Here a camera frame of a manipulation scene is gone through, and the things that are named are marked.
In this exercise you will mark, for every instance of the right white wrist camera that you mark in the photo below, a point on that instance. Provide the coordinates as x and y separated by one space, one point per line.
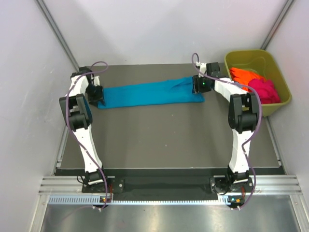
202 68

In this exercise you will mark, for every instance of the grey slotted cable duct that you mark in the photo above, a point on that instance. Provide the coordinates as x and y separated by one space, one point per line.
101 200

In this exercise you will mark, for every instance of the orange t shirt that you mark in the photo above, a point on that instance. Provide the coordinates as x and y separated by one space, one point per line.
244 77

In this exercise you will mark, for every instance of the olive green plastic bin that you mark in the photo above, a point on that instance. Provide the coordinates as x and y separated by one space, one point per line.
259 70

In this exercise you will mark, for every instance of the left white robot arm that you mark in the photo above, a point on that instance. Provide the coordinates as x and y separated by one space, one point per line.
85 90

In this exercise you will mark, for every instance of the aluminium frame rail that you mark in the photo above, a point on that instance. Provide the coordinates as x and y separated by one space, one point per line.
264 184

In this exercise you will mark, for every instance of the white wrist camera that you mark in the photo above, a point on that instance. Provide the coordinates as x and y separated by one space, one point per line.
202 68
96 81

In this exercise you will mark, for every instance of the blue t shirt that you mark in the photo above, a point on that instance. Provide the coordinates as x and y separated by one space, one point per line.
156 93

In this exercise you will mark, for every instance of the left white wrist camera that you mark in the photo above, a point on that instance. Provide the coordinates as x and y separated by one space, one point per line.
96 81

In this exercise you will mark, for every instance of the left corner aluminium post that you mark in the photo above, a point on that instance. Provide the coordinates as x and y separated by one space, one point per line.
58 34

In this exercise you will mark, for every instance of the magenta t shirt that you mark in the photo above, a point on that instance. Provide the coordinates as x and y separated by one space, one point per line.
266 91

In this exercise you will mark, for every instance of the corner aluminium post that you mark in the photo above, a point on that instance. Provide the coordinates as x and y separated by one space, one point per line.
277 23
58 34

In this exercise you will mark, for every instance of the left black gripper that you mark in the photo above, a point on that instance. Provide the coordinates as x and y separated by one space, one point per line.
93 100

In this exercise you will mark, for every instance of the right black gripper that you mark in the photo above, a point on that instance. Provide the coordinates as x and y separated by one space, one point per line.
197 88

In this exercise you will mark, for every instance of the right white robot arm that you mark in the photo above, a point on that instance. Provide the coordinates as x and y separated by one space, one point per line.
244 118

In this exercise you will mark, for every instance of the right corner aluminium post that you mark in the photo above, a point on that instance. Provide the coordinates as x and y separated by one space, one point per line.
277 23

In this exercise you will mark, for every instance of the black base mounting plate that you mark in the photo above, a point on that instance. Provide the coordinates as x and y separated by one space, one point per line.
210 184

